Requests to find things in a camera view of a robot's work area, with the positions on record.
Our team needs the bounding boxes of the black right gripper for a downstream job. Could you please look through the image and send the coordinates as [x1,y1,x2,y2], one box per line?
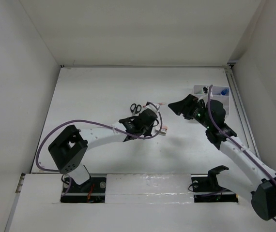
[168,94,212,130]

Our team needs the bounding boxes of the black handled scissors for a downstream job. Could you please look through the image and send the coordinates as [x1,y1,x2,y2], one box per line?
[130,103,142,116]

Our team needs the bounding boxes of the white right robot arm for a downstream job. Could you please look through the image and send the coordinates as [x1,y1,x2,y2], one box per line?
[168,94,276,220]

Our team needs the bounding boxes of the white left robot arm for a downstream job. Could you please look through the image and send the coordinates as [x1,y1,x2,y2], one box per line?
[48,107,158,192]

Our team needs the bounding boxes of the pink white mini stapler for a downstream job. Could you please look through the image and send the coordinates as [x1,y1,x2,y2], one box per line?
[155,125,168,135]

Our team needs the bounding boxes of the white compartment organizer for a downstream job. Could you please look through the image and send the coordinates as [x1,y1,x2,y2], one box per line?
[191,85,230,117]

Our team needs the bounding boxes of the blue capped glue stick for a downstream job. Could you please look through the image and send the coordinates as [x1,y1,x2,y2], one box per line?
[220,88,230,96]

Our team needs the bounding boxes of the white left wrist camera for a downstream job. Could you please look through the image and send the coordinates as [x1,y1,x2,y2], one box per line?
[143,101,161,113]

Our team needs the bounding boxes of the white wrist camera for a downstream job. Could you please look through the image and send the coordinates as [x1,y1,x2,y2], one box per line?
[198,87,213,102]
[143,101,161,113]

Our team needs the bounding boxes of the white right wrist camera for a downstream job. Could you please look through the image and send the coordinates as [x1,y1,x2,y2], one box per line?
[198,87,213,102]

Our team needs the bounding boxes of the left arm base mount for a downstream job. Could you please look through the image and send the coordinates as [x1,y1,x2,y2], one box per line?
[60,174,107,203]

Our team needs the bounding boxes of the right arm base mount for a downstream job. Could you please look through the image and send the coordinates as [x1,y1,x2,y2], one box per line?
[188,165,239,203]

